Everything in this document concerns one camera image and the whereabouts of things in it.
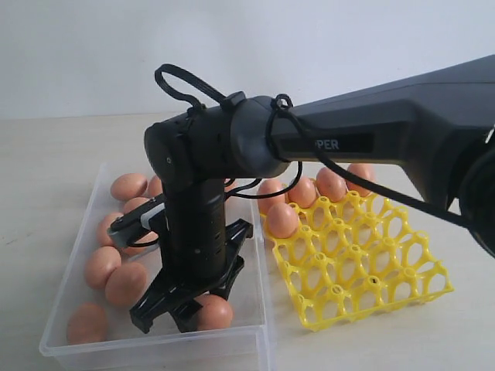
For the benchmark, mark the clear plastic bin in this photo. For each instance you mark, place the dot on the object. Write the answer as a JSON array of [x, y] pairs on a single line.
[[246, 345]]

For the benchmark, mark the yellow plastic egg tray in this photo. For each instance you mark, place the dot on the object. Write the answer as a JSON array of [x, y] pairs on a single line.
[[351, 259]]

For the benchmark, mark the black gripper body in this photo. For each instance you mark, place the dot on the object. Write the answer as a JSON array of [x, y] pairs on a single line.
[[199, 251]]

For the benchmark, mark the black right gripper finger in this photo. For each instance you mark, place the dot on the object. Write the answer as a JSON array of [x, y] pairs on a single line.
[[186, 316]]

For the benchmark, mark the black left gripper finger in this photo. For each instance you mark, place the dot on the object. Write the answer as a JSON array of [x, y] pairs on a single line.
[[221, 291]]

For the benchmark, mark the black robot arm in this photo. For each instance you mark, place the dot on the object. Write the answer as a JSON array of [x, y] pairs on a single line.
[[425, 141]]

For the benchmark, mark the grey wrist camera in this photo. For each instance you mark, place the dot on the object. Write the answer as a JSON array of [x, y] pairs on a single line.
[[134, 225]]

